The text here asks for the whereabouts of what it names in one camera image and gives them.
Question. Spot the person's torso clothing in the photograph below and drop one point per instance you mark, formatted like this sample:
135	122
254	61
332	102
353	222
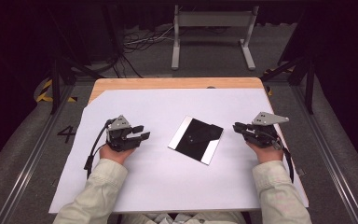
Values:
183	217

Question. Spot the black tripod stand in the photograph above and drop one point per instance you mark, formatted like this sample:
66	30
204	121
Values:
56	77
304	71

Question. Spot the grey metal stand frame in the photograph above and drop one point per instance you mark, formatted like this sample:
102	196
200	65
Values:
214	19

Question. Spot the person's right hand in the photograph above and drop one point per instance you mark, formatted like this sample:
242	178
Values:
267	153

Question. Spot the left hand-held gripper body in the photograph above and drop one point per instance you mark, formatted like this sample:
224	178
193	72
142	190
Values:
119	137

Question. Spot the yellow black striped tape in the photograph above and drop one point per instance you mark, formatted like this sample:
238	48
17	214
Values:
45	90

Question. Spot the white paper sheet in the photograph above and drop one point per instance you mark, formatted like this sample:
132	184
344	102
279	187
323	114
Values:
167	186

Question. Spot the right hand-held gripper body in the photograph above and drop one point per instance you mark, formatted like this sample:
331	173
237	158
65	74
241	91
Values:
262	132

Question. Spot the person's left hand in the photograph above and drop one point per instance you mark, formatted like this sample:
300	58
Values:
115	155

